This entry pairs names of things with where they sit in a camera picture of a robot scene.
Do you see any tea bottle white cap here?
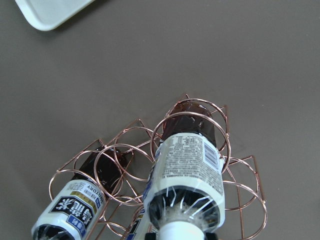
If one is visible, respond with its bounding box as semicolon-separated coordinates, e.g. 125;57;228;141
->
143;101;225;240

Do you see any tea bottle in basket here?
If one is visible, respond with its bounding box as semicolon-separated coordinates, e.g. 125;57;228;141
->
31;147;128;240

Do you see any cream rabbit tray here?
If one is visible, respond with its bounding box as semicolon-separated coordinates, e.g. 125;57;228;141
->
15;0;93;32

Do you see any copper wire bottle basket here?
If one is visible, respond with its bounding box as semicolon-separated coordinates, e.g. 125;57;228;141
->
48;94;268;240

